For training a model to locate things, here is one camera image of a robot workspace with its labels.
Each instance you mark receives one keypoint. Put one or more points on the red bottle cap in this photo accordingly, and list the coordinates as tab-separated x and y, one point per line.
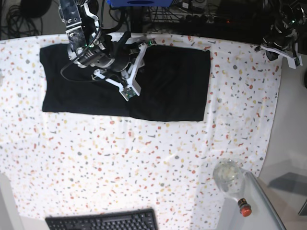
244	207

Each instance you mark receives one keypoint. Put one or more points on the terrazzo pattern tablecloth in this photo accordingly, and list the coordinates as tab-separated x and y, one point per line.
67	164

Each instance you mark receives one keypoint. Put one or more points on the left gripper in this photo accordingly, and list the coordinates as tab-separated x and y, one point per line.
280	39

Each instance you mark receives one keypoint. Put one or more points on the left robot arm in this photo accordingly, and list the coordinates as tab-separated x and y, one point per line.
290	20

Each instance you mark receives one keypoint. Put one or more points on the black computer keyboard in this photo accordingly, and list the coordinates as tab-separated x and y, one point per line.
143	219

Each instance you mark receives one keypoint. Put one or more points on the black t-shirt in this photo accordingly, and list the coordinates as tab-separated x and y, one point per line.
174	86

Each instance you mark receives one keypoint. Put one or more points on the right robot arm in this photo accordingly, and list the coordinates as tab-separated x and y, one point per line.
79	18

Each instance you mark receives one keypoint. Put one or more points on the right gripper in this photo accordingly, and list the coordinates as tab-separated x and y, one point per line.
117	61

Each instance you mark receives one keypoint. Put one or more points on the clear glass bottle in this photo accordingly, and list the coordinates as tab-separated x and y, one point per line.
229	179

